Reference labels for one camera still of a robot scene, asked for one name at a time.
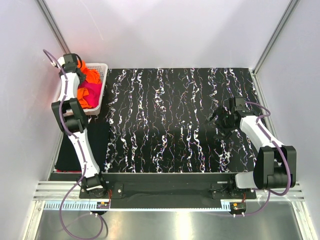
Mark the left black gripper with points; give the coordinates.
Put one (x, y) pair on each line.
(82, 78)

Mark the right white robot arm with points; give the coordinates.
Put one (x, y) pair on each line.
(276, 163)

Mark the white plastic basket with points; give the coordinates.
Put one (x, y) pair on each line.
(102, 68)

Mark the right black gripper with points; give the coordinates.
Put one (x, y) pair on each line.
(220, 113)

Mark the orange t shirt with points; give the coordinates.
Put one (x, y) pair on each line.
(92, 76)

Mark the magenta pink t shirt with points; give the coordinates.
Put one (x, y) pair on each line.
(88, 94)

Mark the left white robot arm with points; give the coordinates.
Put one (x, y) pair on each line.
(73, 122)

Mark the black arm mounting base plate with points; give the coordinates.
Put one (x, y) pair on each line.
(218, 186)

